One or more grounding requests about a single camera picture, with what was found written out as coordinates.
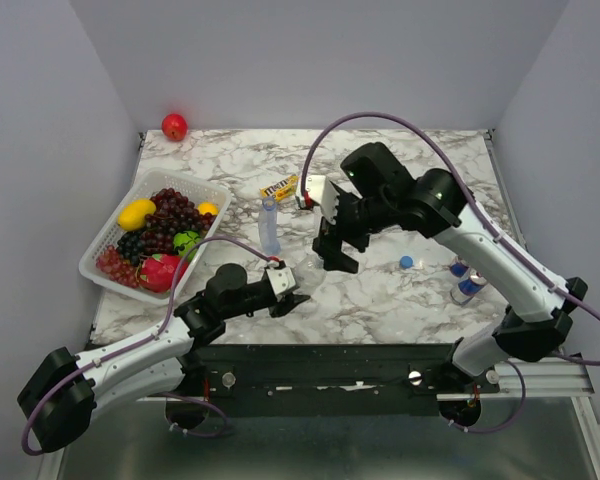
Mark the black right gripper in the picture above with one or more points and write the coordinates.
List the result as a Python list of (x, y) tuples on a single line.
[(323, 245)]

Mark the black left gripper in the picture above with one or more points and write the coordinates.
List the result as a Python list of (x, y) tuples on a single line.
[(284, 305)]

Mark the large clear plastic bottle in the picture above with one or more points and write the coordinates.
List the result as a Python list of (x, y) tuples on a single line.
[(308, 275)]

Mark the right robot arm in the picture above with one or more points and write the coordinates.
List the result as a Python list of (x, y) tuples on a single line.
[(537, 319)]

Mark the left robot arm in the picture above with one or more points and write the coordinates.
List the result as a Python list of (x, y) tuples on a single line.
[(67, 391)]

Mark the blue tinted plastic bottle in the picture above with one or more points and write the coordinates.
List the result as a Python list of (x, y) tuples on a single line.
[(267, 225)]

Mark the plain blue bottle cap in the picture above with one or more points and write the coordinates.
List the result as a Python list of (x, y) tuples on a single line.
[(406, 262)]

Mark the yellow m&m candy packet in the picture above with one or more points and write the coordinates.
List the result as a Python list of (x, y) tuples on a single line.
[(282, 189)]

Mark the green toy fruit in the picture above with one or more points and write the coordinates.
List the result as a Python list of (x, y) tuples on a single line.
[(184, 244)]

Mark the red bull can rear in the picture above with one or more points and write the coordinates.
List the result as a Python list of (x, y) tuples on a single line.
[(459, 267)]

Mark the red bull can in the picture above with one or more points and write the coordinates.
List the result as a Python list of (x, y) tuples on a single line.
[(459, 267), (468, 287)]

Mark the pink dragon fruit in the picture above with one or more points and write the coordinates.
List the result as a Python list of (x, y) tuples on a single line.
[(156, 272)]

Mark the red bull can front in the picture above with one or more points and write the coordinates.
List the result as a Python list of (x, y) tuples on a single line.
[(468, 287)]

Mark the white plastic basket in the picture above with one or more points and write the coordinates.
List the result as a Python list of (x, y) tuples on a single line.
[(148, 184)]

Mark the dark red grape bunch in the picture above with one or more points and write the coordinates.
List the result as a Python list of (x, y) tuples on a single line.
[(175, 213)]

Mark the dark blue grape bunch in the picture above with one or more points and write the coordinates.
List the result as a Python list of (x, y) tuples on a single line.
[(132, 247)]

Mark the yellow mango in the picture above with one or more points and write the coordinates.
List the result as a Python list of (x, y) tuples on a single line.
[(133, 216)]

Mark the light red grape bunch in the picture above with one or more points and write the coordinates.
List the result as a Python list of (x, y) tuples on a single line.
[(116, 268)]

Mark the red apple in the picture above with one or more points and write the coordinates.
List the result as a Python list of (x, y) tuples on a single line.
[(174, 127)]

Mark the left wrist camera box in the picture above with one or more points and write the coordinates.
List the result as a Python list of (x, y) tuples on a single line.
[(281, 277)]

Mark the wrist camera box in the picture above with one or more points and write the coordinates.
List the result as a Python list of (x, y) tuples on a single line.
[(318, 191), (281, 277)]

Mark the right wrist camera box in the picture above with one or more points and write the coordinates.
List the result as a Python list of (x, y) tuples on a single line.
[(318, 191)]

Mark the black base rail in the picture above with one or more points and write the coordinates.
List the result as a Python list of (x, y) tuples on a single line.
[(325, 380)]

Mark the aluminium frame rail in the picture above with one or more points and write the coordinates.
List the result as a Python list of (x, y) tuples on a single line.
[(471, 153)]

